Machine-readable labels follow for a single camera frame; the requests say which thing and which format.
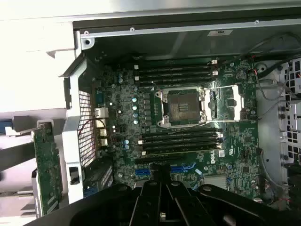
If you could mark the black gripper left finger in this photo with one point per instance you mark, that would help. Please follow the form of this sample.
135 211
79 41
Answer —
148 207

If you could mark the blue expansion slot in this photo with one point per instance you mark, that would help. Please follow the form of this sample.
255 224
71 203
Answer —
181 168

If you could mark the long black expansion slot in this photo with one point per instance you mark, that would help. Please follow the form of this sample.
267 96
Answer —
160 159

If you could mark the silver rear port stack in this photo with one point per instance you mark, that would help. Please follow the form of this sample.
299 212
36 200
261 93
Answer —
102 113

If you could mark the CPU socket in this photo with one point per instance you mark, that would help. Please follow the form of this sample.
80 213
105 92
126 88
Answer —
183 108

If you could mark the blue disk carrier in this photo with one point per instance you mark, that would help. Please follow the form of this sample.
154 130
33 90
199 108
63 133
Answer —
5 124

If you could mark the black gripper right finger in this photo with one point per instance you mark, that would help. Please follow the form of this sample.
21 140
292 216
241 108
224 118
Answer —
185 207

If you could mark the silver chipset heat sink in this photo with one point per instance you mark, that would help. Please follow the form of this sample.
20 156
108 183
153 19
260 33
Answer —
215 181

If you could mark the green Dell motherboard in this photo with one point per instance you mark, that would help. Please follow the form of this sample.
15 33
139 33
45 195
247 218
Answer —
235 146

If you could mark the open black PC case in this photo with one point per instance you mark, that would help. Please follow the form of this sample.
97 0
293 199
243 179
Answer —
75 131

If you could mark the round coin cell battery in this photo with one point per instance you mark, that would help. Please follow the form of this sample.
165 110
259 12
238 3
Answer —
241 75

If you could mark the silver drive cage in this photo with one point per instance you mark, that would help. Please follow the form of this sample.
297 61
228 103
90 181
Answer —
294 117

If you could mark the thin metal locking lever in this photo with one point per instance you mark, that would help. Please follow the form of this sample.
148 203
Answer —
218 88

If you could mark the blue rear port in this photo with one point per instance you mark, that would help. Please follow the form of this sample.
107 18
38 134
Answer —
100 99

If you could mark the black RAM slot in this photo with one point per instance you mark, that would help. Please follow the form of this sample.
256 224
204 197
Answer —
183 143
183 137
176 76
176 70
183 148
176 81
176 65
183 132

